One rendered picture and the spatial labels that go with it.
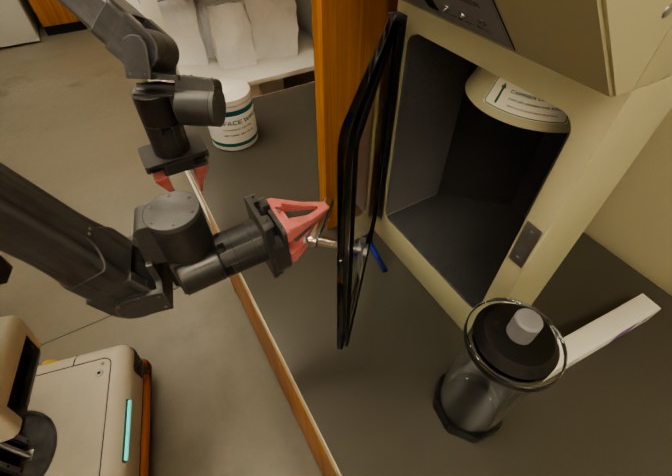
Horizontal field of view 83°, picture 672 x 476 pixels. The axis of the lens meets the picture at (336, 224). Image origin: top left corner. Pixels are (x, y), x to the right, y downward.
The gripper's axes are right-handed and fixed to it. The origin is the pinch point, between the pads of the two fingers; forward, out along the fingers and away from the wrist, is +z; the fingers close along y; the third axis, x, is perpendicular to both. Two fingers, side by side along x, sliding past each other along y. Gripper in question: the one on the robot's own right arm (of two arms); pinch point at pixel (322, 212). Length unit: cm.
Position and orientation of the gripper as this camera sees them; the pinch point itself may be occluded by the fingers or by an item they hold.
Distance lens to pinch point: 51.8
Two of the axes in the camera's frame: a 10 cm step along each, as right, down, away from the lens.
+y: -0.3, -6.8, -7.3
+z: 8.7, -3.8, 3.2
